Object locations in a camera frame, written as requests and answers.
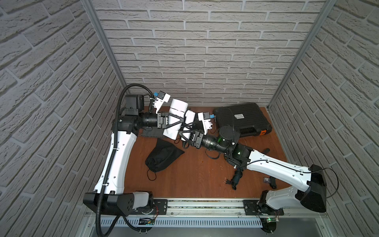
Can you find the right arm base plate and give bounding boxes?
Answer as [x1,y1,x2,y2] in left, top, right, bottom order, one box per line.
[242,199,284,216]

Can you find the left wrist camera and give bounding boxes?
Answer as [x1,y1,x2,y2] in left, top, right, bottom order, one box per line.
[154,91,171,113]

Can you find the grey fabric pouch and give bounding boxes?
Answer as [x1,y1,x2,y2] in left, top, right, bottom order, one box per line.
[141,127,165,139]

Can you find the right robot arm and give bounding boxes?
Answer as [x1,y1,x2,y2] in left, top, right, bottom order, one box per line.
[179,126,328,213]

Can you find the aluminium rail frame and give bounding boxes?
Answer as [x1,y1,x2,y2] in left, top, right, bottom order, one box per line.
[82,197,329,229]

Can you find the small black adapter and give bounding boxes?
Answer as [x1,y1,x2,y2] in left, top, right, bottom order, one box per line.
[263,177,277,190]

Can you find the black printed drawstring pouch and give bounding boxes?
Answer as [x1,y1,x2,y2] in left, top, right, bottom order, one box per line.
[145,138,185,181]

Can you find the black plastic tool case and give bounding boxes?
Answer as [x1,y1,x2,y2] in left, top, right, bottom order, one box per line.
[213,103,272,137]

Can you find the white hair dryer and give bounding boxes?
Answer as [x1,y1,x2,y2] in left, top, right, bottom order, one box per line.
[163,99,195,140]

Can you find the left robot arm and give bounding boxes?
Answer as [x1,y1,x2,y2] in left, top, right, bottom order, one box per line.
[83,84,188,237]

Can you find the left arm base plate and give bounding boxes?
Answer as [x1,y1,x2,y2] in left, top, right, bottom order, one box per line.
[130,198,168,215]

